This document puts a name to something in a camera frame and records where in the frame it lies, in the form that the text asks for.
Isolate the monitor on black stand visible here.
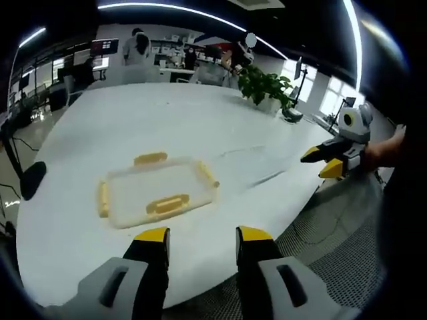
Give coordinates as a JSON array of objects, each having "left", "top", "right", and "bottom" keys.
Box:
[{"left": 289, "top": 55, "right": 308, "bottom": 101}]

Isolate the long ceiling light strip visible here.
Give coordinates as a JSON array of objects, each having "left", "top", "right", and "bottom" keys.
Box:
[
  {"left": 97, "top": 2, "right": 290, "bottom": 61},
  {"left": 342, "top": 0, "right": 364, "bottom": 89}
]

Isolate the person's right hand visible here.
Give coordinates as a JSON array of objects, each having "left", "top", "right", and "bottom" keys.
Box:
[{"left": 364, "top": 124, "right": 408, "bottom": 170}]

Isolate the red wall screen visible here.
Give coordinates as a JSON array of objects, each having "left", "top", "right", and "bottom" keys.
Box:
[{"left": 91, "top": 39, "right": 120, "bottom": 56}]

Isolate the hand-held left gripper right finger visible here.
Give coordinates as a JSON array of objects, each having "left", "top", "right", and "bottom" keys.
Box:
[{"left": 235, "top": 225, "right": 363, "bottom": 320}]

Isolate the white background desk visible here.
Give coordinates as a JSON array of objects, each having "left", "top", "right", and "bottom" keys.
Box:
[{"left": 158, "top": 66, "right": 197, "bottom": 83}]

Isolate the green potted plant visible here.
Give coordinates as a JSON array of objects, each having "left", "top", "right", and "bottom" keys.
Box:
[{"left": 238, "top": 64, "right": 295, "bottom": 115}]

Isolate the grey office chair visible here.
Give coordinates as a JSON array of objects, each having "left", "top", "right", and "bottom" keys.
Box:
[{"left": 62, "top": 74, "right": 83, "bottom": 106}]

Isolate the yellow plastic buckle clasp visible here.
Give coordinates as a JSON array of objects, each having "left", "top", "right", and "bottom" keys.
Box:
[
  {"left": 97, "top": 181, "right": 111, "bottom": 219},
  {"left": 145, "top": 193, "right": 192, "bottom": 216},
  {"left": 195, "top": 160, "right": 221, "bottom": 189},
  {"left": 133, "top": 151, "right": 169, "bottom": 167}
]

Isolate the small black desk object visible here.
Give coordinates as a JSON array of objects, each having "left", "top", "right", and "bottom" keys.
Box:
[{"left": 282, "top": 107, "right": 304, "bottom": 123}]

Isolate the person's dark clothing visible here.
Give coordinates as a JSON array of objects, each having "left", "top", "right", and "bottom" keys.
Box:
[{"left": 375, "top": 125, "right": 427, "bottom": 303}]

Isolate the short ceiling light strip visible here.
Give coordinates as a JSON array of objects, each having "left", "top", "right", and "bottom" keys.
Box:
[{"left": 19, "top": 26, "right": 47, "bottom": 48}]

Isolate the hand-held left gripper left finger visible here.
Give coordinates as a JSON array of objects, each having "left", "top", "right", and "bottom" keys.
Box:
[{"left": 43, "top": 226, "right": 171, "bottom": 320}]

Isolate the black round stool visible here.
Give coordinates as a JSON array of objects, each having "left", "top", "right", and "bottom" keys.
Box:
[{"left": 21, "top": 161, "right": 47, "bottom": 201}]

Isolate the black tripod leg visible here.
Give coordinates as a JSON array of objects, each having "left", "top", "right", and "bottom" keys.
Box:
[{"left": 0, "top": 125, "right": 25, "bottom": 183}]

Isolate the clear container lid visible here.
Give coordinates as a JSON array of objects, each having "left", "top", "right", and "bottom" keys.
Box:
[{"left": 96, "top": 151, "right": 223, "bottom": 231}]

